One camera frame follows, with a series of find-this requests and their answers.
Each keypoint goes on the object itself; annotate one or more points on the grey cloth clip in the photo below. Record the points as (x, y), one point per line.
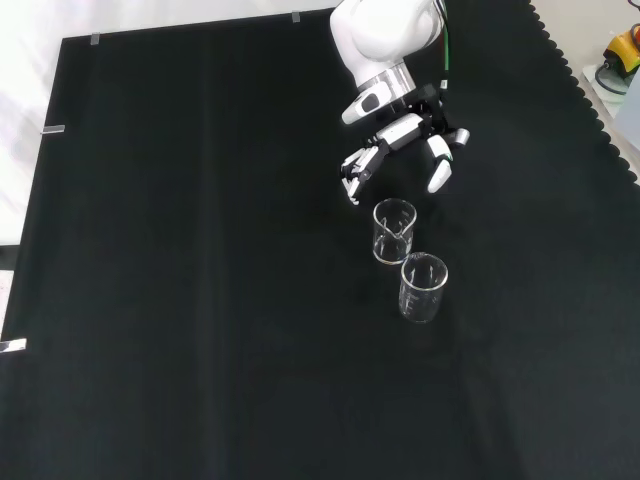
(296, 16)
(12, 345)
(53, 129)
(95, 38)

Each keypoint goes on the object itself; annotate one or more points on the clear glass beaker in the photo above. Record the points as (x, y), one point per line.
(381, 250)
(422, 305)

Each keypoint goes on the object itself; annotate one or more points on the yellow stop button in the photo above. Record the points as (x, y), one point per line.
(624, 49)

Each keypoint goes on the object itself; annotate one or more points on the pale board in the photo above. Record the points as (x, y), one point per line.
(596, 95)

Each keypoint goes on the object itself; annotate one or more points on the black bench cloth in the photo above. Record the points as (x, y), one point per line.
(200, 250)

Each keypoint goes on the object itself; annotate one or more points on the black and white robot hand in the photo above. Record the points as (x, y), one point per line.
(400, 132)

